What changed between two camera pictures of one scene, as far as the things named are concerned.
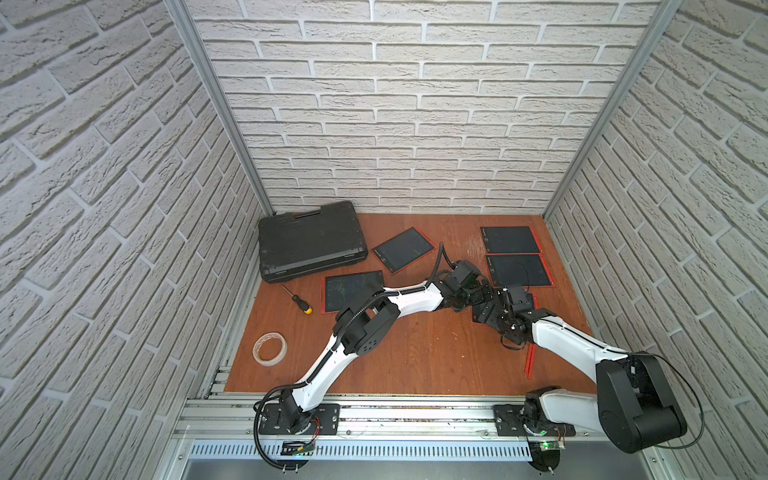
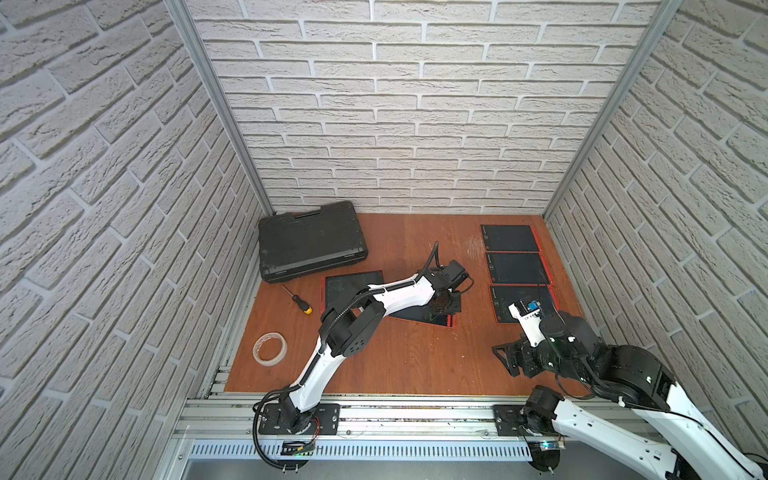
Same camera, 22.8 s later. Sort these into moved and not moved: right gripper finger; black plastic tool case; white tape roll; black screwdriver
Moved: right gripper finger
Not moved: black plastic tool case; black screwdriver; white tape roll
